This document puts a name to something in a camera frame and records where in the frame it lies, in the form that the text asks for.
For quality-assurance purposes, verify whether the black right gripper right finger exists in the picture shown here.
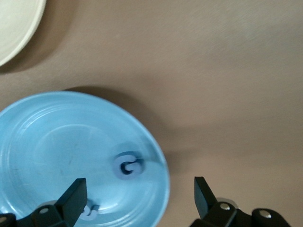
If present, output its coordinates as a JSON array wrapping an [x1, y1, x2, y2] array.
[[190, 176, 291, 227]]

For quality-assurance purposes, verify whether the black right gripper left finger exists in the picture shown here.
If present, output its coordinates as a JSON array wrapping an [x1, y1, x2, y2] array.
[[0, 177, 88, 227]]

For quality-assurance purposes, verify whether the blue foam letter G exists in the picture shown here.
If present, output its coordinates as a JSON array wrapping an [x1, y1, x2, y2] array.
[[111, 151, 145, 181]]

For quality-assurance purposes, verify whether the blue plate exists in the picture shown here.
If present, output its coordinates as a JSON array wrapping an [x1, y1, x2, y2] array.
[[0, 91, 170, 227]]

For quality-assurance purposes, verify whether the brown table cover sheet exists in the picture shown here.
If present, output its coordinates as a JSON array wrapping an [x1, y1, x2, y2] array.
[[0, 0, 303, 227]]

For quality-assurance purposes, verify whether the beige plate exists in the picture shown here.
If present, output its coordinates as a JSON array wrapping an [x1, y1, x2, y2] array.
[[0, 0, 47, 68]]

